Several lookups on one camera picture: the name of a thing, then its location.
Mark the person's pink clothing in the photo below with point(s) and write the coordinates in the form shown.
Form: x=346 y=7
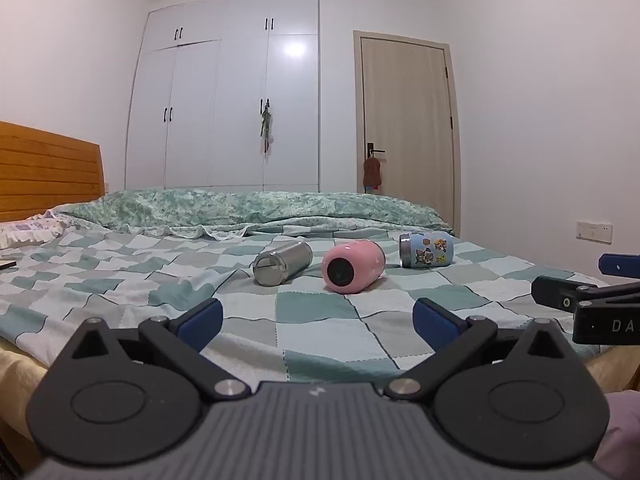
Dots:
x=625 y=435

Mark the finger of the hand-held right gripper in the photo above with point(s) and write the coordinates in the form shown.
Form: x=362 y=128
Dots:
x=620 y=264
x=560 y=294

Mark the yellow mattress cover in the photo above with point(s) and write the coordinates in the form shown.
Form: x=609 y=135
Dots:
x=17 y=390

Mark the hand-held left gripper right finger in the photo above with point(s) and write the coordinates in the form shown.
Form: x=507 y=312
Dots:
x=434 y=324

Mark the pink cup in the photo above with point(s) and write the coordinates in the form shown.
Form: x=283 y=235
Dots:
x=352 y=265

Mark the checked bedsheet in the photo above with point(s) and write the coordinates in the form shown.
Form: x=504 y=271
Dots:
x=150 y=280

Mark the green floral quilt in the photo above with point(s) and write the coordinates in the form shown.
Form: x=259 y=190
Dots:
x=240 y=207

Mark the wooden headboard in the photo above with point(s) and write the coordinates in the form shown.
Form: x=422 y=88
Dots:
x=45 y=175

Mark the patterned pillow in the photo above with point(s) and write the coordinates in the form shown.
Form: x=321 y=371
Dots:
x=25 y=230

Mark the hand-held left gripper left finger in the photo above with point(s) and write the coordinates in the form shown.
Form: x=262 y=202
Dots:
x=202 y=322

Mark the white wardrobe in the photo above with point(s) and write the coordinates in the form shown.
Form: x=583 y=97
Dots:
x=220 y=100

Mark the blue sticker cup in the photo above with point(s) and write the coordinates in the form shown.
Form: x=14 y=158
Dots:
x=427 y=251

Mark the green hanging toy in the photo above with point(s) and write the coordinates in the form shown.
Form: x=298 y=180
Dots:
x=266 y=125

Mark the beige wooden door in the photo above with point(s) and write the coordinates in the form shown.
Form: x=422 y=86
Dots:
x=407 y=125

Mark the dark phone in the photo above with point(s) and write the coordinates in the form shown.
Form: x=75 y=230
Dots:
x=6 y=263

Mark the white wall socket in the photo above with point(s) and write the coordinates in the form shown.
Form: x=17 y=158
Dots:
x=594 y=230

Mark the stainless steel cup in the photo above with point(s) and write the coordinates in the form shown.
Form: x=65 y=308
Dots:
x=282 y=262

